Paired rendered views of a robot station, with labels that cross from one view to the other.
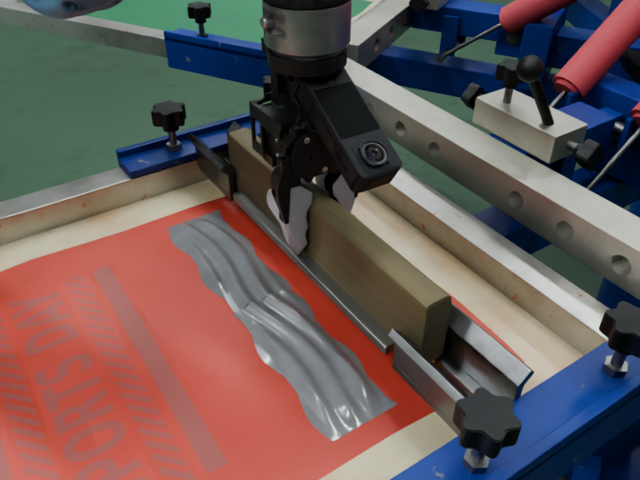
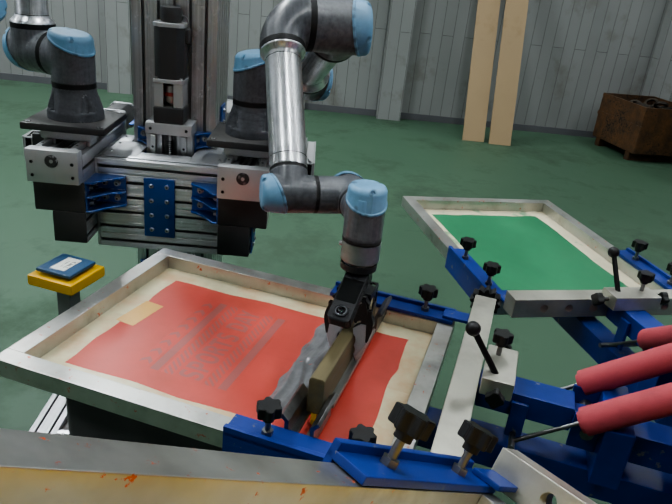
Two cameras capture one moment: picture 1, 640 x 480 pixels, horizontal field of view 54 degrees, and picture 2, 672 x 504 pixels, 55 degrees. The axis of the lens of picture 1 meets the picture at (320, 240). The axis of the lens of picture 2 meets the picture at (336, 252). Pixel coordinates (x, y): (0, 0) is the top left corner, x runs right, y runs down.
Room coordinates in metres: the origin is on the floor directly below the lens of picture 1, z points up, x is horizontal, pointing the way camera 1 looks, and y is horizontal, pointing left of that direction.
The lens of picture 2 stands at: (-0.23, -0.81, 1.72)
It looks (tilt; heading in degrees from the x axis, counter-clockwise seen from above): 24 degrees down; 49
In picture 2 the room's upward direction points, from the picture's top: 6 degrees clockwise
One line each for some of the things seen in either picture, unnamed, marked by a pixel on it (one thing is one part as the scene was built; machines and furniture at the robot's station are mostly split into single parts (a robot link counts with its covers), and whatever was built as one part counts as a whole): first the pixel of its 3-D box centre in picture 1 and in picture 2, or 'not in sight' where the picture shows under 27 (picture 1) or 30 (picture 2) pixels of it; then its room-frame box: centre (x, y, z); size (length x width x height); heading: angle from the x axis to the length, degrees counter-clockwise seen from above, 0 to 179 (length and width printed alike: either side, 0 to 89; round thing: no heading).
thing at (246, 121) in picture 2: not in sight; (252, 116); (0.74, 0.74, 1.31); 0.15 x 0.15 x 0.10
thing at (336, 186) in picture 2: not in sight; (343, 195); (0.57, 0.11, 1.30); 0.11 x 0.11 x 0.08; 64
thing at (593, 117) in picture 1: (550, 142); (524, 398); (0.72, -0.30, 1.02); 0.17 x 0.06 x 0.05; 123
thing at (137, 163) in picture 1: (230, 149); (390, 311); (0.77, 0.13, 0.97); 0.30 x 0.05 x 0.07; 123
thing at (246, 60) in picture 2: not in sight; (257, 74); (0.75, 0.73, 1.42); 0.13 x 0.12 x 0.14; 154
